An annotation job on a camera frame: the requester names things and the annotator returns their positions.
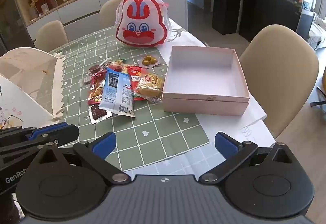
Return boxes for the red snack stick packet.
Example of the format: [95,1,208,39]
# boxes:
[87,71,107,106]

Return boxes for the yellow figurine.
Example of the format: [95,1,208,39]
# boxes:
[29,0,41,14]

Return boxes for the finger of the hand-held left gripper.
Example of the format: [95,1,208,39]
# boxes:
[0,123,80,154]

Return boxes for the pink cardboard box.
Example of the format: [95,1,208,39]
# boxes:
[162,45,250,116]

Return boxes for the nut candy packet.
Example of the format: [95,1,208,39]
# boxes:
[106,57,128,72]

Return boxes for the dark glass cabinet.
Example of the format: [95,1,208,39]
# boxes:
[0,0,36,56]

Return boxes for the red white rabbit bag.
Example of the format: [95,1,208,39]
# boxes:
[116,0,170,47]

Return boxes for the yellow cake packet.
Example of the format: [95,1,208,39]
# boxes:
[134,73,165,105]

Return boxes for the dark brown snack packet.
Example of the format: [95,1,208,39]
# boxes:
[88,105,112,125]

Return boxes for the round chocolate candy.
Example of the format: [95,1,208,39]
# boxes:
[89,60,112,74]

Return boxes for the beige dining chair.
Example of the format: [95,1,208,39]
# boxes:
[239,25,319,138]
[36,20,69,53]
[98,0,143,32]

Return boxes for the black cabinet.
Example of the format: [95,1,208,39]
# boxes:
[239,0,302,42]

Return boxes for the clear green olive packet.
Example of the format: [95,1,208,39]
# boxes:
[137,54,162,68]

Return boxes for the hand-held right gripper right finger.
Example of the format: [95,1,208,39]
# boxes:
[199,132,294,184]

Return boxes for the green checked tablecloth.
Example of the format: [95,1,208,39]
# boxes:
[48,16,210,171]

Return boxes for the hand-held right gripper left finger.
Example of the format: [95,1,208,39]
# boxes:
[36,132,131,184]

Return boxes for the blue white snack packet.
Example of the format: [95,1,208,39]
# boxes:
[98,67,136,118]

